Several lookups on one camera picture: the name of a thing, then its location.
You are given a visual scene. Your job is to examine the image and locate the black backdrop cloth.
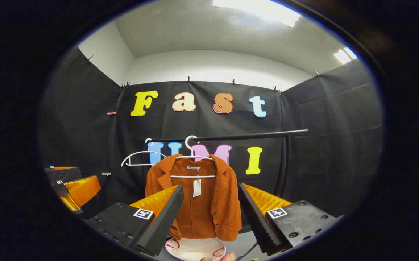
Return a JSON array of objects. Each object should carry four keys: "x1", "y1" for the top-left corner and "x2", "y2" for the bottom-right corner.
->
[{"x1": 38, "y1": 47, "x2": 383, "y2": 227}]

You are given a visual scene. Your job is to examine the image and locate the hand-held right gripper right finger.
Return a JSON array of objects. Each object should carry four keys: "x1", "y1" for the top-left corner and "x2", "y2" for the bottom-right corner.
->
[{"x1": 238, "y1": 183, "x2": 343, "y2": 254}]

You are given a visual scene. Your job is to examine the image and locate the white plastic hanger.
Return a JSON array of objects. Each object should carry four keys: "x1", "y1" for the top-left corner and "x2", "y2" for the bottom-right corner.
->
[
  {"x1": 121, "y1": 138, "x2": 169, "y2": 167},
  {"x1": 170, "y1": 135, "x2": 217, "y2": 179}
]

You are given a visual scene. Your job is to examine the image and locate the large ceiling light panel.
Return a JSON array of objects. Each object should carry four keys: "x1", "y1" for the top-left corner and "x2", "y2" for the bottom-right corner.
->
[{"x1": 212, "y1": 0, "x2": 302, "y2": 28}]

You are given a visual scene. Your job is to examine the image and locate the orange corduroy jacket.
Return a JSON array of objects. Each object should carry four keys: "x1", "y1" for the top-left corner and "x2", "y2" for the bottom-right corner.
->
[{"x1": 145, "y1": 154, "x2": 242, "y2": 242}]

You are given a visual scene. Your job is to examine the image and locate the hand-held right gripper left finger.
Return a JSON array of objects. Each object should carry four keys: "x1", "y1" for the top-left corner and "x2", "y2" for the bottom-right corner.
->
[{"x1": 84, "y1": 184, "x2": 184, "y2": 256}]

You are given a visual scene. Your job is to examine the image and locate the white laundry hamper red handles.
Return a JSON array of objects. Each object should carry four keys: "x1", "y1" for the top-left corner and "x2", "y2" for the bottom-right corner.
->
[{"x1": 165, "y1": 237, "x2": 227, "y2": 261}]

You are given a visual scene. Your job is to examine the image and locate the small ceiling light panel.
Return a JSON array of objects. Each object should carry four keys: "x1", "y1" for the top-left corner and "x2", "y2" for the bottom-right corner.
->
[{"x1": 333, "y1": 47, "x2": 358, "y2": 65}]

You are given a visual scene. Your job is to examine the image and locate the black clothes rack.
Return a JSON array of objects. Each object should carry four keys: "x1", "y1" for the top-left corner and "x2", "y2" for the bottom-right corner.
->
[{"x1": 145, "y1": 129, "x2": 309, "y2": 198}]

